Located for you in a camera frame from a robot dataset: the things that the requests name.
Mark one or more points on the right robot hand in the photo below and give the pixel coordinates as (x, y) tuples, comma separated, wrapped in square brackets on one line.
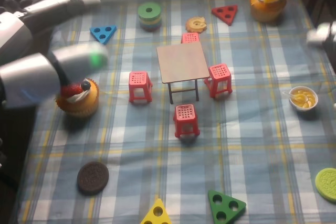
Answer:
[(319, 33)]

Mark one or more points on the white bowl with yellow food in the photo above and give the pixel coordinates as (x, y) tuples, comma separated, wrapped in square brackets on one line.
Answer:
[(304, 98)]

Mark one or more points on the red stool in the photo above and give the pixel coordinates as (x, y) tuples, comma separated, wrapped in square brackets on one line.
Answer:
[(190, 37), (139, 77), (220, 72), (185, 112)]

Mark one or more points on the red stool back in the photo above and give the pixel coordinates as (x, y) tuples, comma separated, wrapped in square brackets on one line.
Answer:
[(190, 37)]

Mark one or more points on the miniature brown folding table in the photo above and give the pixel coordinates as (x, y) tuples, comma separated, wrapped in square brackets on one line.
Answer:
[(181, 61)]

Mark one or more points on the red stool front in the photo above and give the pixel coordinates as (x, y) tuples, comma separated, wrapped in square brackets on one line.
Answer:
[(185, 112)]

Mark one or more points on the cupcake toy with orange slice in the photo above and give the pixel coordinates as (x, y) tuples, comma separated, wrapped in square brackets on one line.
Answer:
[(267, 9)]

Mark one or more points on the red triangle block with holes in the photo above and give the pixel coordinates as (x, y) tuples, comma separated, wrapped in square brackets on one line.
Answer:
[(224, 13)]

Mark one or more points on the blue plaid tablecloth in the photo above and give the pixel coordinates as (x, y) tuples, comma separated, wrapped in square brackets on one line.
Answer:
[(262, 142)]

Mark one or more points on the swirl biscuit toy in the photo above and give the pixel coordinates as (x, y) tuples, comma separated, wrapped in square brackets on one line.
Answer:
[(193, 27)]

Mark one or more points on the green sandwich cookie toy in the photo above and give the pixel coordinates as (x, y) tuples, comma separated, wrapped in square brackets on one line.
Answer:
[(328, 184)]

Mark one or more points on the green triangle block with holes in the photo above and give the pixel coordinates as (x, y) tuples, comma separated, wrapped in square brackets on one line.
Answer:
[(224, 207)]

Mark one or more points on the blue triangle block with holes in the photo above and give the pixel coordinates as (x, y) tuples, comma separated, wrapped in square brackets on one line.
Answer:
[(103, 32)]

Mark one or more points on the yellow triangle block with holes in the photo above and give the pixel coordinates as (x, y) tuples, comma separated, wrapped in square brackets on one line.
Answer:
[(156, 218)]

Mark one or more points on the cupcake toy with strawberry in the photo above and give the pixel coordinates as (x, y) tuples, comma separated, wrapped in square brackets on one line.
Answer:
[(81, 106)]

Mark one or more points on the dark chocolate sandwich cookie toy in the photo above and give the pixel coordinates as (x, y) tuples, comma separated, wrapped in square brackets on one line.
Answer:
[(93, 178)]

